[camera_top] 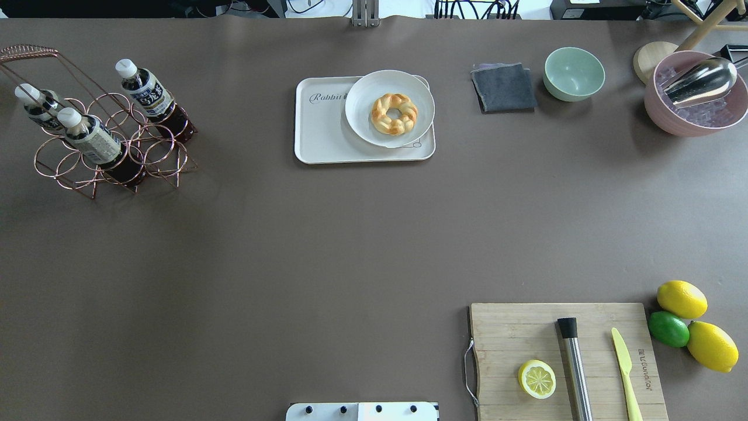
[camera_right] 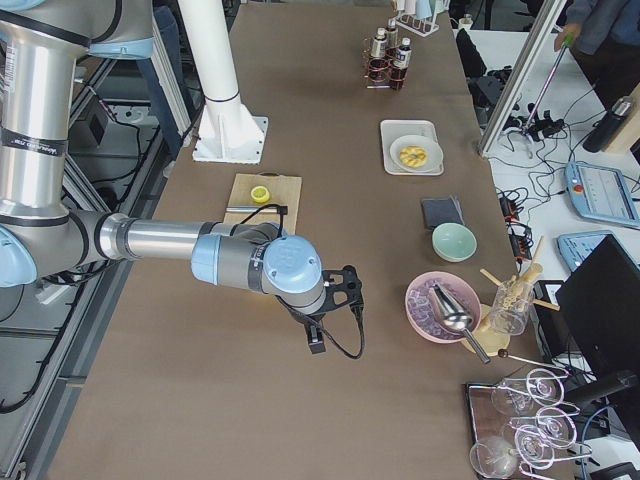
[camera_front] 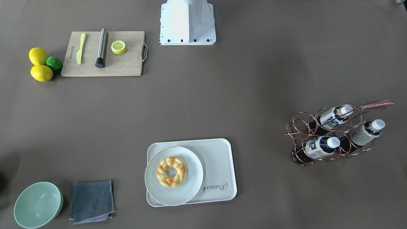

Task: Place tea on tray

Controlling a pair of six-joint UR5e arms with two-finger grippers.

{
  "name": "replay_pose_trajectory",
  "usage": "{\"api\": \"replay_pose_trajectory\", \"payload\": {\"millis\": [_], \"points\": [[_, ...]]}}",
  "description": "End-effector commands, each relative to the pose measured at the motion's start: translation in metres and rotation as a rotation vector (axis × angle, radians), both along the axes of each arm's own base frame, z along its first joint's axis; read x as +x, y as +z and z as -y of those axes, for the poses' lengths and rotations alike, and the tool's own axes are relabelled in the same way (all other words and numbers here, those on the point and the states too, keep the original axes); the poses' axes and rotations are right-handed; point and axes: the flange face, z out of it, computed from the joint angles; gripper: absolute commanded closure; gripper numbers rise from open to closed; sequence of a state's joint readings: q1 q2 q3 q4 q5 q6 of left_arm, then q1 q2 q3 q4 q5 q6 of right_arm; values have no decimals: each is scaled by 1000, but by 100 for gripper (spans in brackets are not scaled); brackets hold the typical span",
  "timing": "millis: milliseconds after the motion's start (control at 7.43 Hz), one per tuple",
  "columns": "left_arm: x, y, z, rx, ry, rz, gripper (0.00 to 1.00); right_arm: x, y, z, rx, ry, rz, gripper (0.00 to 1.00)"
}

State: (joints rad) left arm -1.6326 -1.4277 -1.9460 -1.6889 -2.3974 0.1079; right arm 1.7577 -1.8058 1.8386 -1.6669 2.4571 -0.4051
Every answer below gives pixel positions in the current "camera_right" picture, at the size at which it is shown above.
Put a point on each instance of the pink ice bowl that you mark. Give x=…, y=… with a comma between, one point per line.
x=421, y=314

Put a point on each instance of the wine glass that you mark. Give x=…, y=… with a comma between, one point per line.
x=524, y=395
x=520, y=451
x=555, y=427

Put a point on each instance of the black monitor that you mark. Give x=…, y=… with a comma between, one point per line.
x=600, y=305

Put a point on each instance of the round wooden coaster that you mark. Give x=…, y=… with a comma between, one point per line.
x=491, y=340

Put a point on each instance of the grey folded cloth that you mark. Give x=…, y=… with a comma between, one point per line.
x=438, y=211

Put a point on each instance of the black insulated flask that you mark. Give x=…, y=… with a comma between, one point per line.
x=608, y=126

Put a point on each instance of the copper wire bottle rack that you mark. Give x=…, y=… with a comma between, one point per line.
x=380, y=80

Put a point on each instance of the wooden cutting board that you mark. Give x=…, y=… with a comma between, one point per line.
x=285, y=190

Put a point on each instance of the half lemon slice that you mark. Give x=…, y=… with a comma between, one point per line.
x=260, y=194

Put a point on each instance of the steel ice scoop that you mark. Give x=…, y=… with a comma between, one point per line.
x=452, y=316

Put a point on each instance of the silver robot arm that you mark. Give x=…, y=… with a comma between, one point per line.
x=41, y=237

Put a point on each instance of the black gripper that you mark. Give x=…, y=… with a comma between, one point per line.
x=299, y=316

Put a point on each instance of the aluminium frame post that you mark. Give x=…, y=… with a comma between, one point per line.
x=542, y=26

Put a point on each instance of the dark glass tray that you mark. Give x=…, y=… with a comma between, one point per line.
x=487, y=418

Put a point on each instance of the white serving tray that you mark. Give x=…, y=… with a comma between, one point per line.
x=398, y=134

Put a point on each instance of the blue teach pendant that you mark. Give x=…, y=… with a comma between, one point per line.
x=600, y=193
x=574, y=248

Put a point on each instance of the white round plate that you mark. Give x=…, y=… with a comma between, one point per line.
x=435, y=153

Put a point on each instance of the mint green bowl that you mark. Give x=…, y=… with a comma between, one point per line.
x=454, y=242

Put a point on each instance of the steel muddler rod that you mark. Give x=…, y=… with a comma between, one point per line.
x=267, y=209

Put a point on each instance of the white cup rack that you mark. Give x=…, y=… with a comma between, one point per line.
x=417, y=16

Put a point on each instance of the glass jar with sticks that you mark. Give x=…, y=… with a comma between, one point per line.
x=510, y=310

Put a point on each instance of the braided ring pastry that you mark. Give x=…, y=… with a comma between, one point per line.
x=413, y=156

